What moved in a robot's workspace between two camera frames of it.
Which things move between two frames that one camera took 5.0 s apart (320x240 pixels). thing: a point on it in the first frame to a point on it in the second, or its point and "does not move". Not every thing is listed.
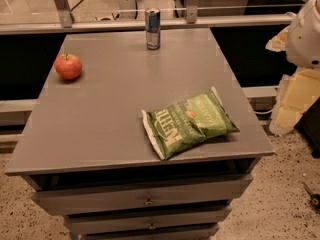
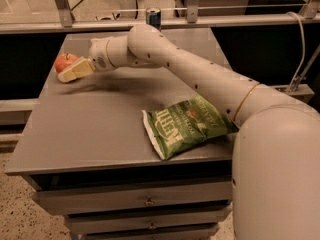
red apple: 68,66 does not move
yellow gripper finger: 297,92 to 80,69
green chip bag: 178,125 does not move
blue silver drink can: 153,28 does not move
